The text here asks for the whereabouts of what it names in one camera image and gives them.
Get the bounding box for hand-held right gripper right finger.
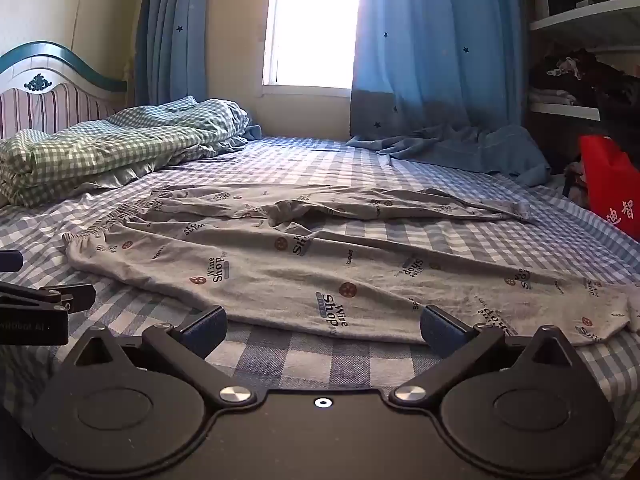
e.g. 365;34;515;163
389;304;582;409

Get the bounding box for pile of mixed clothes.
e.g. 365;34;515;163
562;159;592;207

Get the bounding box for white shelf unit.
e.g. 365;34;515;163
515;0;640;124

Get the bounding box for bright window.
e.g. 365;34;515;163
261;0;364;99

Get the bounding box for green checked quilt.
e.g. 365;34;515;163
0;96;251;209

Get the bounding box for grey printed t-shirt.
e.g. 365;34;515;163
62;182;640;349

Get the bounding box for blue star curtain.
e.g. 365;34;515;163
132;0;212;109
346;0;554;189

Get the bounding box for striped headboard with teal trim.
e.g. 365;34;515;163
0;41;129;142

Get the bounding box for dark clothes heap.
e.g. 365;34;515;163
530;47;640;137

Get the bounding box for blue checked bed sheet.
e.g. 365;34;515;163
0;135;640;480

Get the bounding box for folded white clothes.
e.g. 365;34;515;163
530;87;599;109

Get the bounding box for red bag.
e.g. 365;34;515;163
578;134;640;244

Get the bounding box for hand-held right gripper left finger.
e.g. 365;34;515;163
62;304;257;409

